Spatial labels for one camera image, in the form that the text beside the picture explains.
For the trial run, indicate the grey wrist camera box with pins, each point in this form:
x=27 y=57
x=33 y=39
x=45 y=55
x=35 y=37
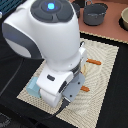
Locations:
x=74 y=87

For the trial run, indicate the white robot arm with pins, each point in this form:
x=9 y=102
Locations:
x=48 y=29

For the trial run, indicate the beige bowl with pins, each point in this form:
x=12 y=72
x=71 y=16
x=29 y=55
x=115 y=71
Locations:
x=124 y=16

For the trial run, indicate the small grey pot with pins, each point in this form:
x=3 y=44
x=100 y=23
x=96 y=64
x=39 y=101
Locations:
x=77 y=9

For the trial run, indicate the beige woven placemat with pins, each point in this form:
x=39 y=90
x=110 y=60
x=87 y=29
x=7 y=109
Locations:
x=84 y=111

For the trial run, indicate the round wooden plate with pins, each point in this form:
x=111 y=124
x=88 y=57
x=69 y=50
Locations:
x=84 y=70

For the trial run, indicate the wooden handled knife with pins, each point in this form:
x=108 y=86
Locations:
x=93 y=61

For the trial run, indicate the small toy milk carton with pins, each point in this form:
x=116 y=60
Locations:
x=32 y=88

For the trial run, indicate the large grey pot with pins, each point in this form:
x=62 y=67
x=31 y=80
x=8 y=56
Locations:
x=94 y=13

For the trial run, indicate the wooden handled fork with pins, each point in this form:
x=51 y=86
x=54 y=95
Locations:
x=84 y=88

